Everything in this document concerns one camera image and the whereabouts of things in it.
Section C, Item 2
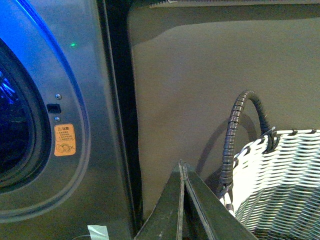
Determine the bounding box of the grey front-load washing machine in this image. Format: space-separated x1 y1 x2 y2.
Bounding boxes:
0 0 142 240

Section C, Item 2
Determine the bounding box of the stainless steel washer drum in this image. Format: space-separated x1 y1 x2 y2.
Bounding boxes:
0 65 32 173

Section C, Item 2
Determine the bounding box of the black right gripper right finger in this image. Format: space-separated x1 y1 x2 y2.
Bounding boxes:
182 163 256 240

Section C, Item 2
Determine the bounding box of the white woven laundry basket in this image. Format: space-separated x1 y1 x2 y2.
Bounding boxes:
218 129 320 240

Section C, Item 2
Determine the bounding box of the white tape piece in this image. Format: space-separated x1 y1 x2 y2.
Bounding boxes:
87 225 110 240

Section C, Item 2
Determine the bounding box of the orange warning sticker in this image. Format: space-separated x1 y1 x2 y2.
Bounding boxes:
54 123 76 157

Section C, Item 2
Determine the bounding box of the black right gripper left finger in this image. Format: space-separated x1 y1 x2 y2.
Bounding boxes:
134 162 185 240

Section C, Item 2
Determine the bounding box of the black wrapped basket handle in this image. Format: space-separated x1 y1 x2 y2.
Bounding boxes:
216 90 280 198

